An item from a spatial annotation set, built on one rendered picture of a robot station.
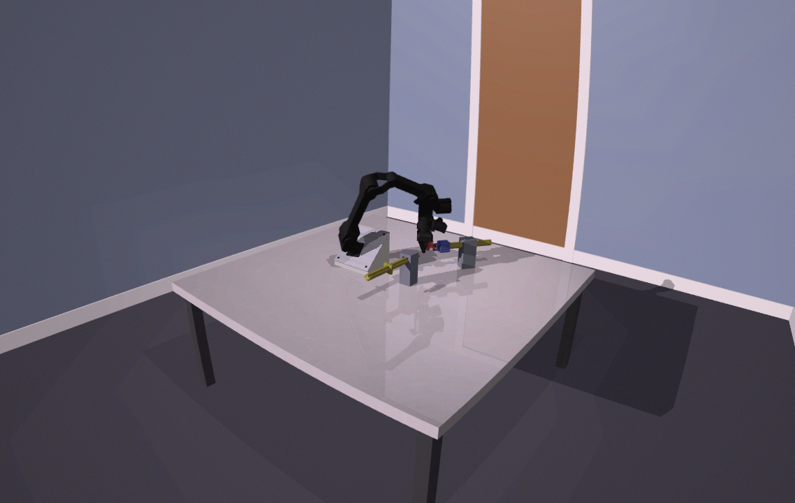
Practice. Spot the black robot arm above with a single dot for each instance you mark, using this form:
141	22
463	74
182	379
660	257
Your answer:
369	189

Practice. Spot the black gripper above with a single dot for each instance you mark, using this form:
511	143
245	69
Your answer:
424	232

